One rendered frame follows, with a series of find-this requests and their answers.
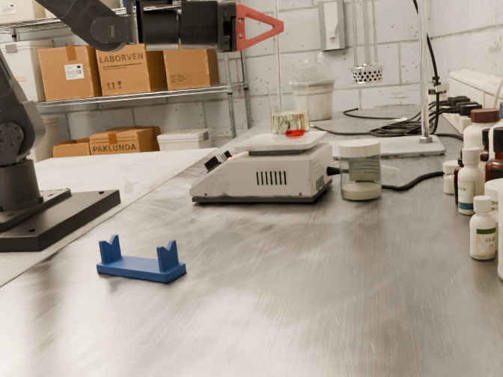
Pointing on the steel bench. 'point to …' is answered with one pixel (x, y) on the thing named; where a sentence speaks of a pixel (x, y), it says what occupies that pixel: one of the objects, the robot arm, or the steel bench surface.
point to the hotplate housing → (269, 176)
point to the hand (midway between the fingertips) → (278, 26)
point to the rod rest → (110, 266)
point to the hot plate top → (257, 143)
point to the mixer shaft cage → (368, 72)
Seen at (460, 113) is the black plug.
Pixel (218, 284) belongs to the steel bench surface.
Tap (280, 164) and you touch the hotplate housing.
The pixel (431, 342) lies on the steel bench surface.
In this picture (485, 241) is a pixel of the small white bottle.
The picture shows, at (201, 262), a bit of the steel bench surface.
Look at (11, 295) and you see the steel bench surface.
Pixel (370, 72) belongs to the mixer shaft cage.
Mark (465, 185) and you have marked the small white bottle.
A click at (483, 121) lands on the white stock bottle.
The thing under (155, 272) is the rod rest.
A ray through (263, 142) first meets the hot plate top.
